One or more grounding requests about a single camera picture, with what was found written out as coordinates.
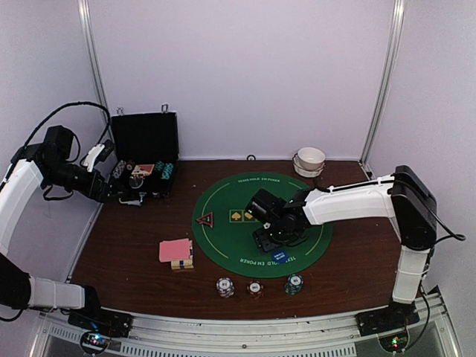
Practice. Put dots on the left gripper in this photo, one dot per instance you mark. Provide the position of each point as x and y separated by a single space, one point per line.
100 195

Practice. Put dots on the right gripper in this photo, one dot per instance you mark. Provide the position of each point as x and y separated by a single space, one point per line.
265 243

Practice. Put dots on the blue small blind button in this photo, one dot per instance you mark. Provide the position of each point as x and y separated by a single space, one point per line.
279 257

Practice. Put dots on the blue green fifty chip stack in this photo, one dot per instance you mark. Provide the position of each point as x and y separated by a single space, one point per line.
294 284

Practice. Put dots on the triangular all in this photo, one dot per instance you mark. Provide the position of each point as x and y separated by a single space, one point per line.
206 220

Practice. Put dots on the blue peach ten chip stack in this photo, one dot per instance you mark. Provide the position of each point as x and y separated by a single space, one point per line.
225 287

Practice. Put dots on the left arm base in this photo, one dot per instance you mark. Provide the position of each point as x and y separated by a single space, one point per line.
107 323

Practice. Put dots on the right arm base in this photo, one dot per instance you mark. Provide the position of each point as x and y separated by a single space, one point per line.
386 319

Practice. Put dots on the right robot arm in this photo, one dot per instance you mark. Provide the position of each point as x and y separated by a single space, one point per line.
400 195

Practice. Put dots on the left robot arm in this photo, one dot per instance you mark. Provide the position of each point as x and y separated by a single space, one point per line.
43 166

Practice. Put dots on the clear dealer button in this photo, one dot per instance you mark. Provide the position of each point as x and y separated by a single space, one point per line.
136 182

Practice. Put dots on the round green poker mat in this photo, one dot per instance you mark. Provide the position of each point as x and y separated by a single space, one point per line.
230 244

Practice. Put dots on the brown hundred chip stack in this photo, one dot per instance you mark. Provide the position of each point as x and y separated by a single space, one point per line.
255 289

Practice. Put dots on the black poker case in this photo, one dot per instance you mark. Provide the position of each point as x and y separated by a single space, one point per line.
145 138

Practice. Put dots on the teal chips in case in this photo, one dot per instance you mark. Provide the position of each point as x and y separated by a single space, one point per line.
164 170

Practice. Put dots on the lower white bowl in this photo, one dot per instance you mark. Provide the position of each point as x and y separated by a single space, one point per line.
310 174

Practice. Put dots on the white bowl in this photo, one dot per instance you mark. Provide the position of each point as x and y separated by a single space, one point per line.
310 174
310 158

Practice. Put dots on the upper white bowl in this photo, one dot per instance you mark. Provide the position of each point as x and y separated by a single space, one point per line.
310 158

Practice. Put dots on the gold blue card box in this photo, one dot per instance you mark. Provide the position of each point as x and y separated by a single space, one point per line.
184 264

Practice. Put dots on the red-backed card deck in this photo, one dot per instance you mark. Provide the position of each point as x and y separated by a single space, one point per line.
170 250

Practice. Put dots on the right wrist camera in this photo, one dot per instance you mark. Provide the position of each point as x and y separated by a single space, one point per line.
265 207

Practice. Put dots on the right aluminium post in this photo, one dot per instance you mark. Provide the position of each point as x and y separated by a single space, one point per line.
393 44

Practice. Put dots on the aluminium post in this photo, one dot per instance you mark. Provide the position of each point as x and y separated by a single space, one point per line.
393 44
88 34

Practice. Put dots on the left aluminium post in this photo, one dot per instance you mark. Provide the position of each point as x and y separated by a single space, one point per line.
88 34

